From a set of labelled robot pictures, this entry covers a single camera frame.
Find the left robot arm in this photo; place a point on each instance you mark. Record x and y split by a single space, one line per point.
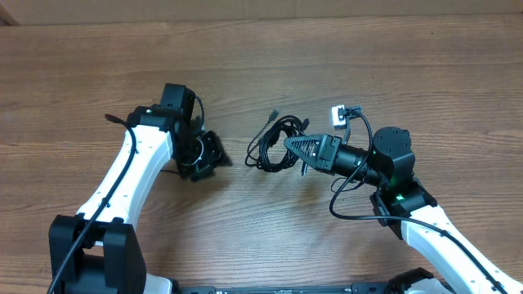
97 250

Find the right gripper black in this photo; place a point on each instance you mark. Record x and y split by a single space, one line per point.
326 150

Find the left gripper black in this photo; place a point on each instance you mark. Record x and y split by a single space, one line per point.
216 155

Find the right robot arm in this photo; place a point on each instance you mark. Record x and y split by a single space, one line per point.
401 203

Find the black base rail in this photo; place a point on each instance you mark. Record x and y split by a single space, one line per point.
417 280

